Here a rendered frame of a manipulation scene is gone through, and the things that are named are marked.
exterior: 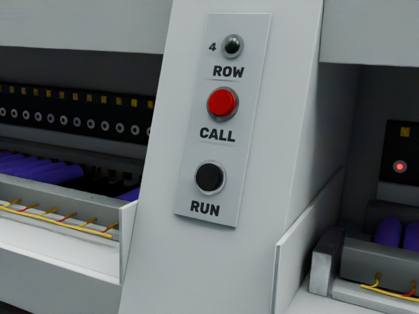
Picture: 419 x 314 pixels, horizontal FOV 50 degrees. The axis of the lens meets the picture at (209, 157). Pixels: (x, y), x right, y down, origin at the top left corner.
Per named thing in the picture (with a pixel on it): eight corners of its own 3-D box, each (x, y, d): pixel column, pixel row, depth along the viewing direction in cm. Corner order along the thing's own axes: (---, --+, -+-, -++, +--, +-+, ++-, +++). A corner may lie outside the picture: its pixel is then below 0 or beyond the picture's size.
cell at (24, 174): (68, 179, 48) (20, 194, 42) (56, 176, 49) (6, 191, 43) (68, 162, 48) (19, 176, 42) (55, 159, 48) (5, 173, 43)
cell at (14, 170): (54, 176, 49) (5, 190, 43) (42, 173, 50) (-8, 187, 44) (53, 159, 48) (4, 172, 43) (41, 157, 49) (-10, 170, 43)
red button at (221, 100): (231, 117, 25) (235, 90, 25) (205, 114, 26) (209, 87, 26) (237, 120, 26) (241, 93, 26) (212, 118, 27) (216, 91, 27)
